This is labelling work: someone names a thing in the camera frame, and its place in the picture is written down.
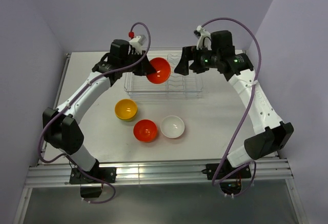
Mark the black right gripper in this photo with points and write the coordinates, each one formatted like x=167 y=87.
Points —
x=189 y=53

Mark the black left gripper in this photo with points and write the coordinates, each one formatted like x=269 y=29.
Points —
x=145 y=68

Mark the orange bowl carried to rack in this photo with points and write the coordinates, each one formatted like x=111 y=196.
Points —
x=163 y=69

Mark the orange bowl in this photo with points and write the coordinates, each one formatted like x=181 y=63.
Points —
x=145 y=130

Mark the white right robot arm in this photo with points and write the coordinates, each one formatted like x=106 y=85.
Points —
x=216 y=51

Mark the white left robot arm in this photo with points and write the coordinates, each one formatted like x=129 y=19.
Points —
x=61 y=125

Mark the white bowl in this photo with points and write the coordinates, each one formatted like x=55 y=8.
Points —
x=172 y=127

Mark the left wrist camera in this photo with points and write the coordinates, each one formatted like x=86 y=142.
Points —
x=136 y=41

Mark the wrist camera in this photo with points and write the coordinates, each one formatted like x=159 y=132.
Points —
x=204 y=38
x=136 y=41

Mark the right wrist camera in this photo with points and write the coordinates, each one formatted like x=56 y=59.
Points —
x=204 y=38

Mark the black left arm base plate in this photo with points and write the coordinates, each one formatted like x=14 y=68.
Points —
x=107 y=174

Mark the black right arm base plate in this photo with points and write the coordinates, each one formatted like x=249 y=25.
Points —
x=210 y=169

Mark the aluminium table edge rail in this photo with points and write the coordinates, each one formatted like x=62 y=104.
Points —
x=153 y=173

